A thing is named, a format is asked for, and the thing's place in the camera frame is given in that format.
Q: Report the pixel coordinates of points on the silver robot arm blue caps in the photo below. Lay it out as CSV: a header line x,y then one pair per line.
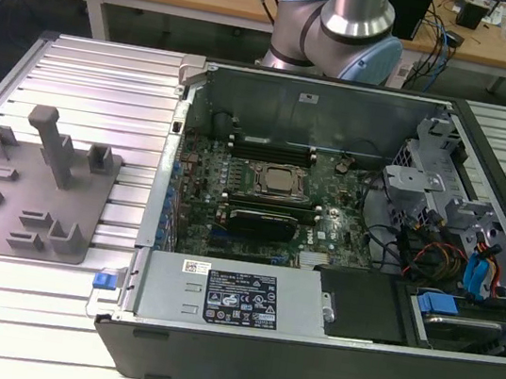
x,y
357,5

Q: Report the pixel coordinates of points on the black RAM slot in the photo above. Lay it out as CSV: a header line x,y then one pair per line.
x,y
271,198
274,143
272,155

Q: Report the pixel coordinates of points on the silver CPU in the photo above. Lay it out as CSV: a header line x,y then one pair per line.
x,y
282,179

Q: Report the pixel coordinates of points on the black graphics card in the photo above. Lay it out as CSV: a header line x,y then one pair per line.
x,y
262,224

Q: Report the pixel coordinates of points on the green motherboard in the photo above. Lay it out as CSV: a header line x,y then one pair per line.
x,y
208,173

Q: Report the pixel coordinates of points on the round coin battery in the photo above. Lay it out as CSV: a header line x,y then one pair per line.
x,y
342,167

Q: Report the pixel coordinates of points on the silver finned heatsink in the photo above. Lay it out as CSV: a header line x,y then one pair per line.
x,y
316,261

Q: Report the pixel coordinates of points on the grey power supply with label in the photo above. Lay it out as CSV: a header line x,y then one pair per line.
x,y
171,291

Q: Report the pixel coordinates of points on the black drive bay cover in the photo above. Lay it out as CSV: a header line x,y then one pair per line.
x,y
359,305

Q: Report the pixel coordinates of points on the grey metal drive cage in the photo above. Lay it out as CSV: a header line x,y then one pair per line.
x,y
411,180

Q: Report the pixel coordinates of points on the blue case latch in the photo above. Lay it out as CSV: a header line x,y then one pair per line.
x,y
104,282

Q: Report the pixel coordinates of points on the black open PC case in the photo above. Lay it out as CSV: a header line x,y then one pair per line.
x,y
302,373

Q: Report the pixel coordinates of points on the hard disk in blue carrier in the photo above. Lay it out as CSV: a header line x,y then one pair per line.
x,y
436,303

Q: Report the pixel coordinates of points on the grey parts rack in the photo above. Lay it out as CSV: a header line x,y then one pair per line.
x,y
29,191

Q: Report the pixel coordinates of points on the tall black box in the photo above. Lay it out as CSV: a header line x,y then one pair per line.
x,y
410,13

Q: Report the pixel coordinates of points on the small black adapter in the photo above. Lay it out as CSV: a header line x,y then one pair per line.
x,y
455,39

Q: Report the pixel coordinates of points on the small black box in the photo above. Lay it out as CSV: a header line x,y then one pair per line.
x,y
469,16

